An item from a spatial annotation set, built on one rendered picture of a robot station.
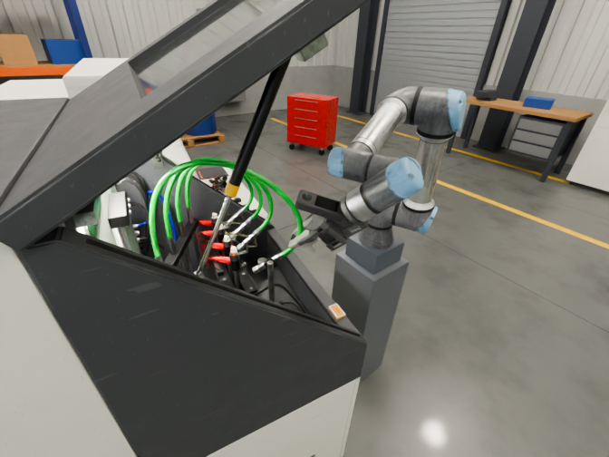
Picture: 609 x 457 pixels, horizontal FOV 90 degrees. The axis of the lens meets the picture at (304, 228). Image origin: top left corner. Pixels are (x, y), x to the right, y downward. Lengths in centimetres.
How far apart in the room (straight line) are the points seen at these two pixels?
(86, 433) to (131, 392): 10
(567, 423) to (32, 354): 226
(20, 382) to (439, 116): 108
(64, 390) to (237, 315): 27
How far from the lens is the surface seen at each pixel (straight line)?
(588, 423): 239
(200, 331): 59
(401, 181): 62
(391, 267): 142
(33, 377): 60
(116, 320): 53
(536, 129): 546
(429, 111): 105
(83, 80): 110
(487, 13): 718
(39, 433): 71
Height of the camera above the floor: 166
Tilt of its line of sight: 32 degrees down
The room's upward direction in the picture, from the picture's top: 2 degrees clockwise
